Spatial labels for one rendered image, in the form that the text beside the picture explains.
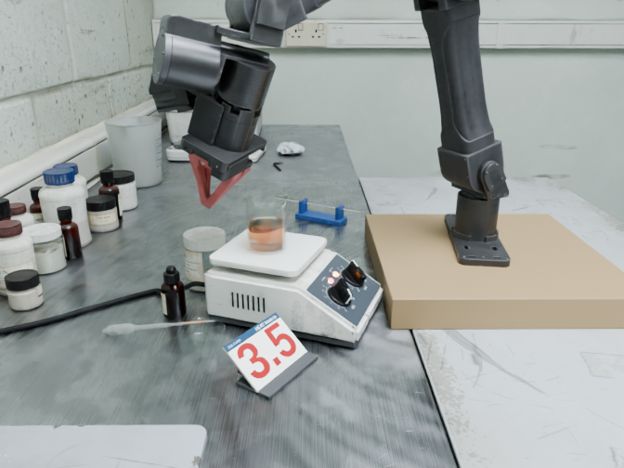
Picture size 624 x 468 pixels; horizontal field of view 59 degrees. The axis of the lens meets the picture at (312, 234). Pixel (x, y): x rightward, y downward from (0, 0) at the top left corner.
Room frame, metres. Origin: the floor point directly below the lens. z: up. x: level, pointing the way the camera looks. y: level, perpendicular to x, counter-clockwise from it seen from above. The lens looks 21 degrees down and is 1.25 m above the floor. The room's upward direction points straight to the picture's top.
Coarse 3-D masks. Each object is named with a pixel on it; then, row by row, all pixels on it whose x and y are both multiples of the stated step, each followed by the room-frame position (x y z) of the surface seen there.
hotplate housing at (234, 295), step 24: (312, 264) 0.64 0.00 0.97; (216, 288) 0.61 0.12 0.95; (240, 288) 0.60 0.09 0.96; (264, 288) 0.59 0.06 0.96; (288, 288) 0.58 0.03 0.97; (216, 312) 0.61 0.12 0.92; (240, 312) 0.60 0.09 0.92; (264, 312) 0.59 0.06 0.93; (288, 312) 0.58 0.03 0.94; (312, 312) 0.57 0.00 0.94; (312, 336) 0.57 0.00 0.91; (336, 336) 0.56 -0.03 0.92; (360, 336) 0.57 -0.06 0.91
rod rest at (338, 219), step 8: (304, 200) 1.04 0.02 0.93; (304, 208) 1.03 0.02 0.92; (336, 208) 0.99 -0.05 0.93; (296, 216) 1.02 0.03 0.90; (304, 216) 1.02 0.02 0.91; (312, 216) 1.01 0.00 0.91; (320, 216) 1.01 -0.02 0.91; (328, 216) 1.01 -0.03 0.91; (336, 216) 0.99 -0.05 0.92; (344, 216) 1.01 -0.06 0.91; (328, 224) 0.99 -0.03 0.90; (336, 224) 0.98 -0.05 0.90
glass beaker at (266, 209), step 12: (252, 192) 0.67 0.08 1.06; (264, 192) 0.68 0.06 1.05; (276, 192) 0.68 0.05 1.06; (252, 204) 0.63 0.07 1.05; (264, 204) 0.63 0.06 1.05; (276, 204) 0.63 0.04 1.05; (252, 216) 0.63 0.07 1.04; (264, 216) 0.63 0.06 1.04; (276, 216) 0.63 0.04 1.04; (252, 228) 0.63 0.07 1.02; (264, 228) 0.63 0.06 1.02; (276, 228) 0.63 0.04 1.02; (252, 240) 0.64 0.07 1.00; (264, 240) 0.63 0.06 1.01; (276, 240) 0.63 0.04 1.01; (264, 252) 0.63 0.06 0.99; (276, 252) 0.63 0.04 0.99
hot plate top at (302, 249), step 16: (240, 240) 0.68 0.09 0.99; (288, 240) 0.68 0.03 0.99; (304, 240) 0.68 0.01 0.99; (320, 240) 0.68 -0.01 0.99; (224, 256) 0.62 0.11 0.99; (240, 256) 0.63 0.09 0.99; (256, 256) 0.63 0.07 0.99; (272, 256) 0.63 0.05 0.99; (288, 256) 0.63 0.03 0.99; (304, 256) 0.63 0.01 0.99; (272, 272) 0.59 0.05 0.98; (288, 272) 0.58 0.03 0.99
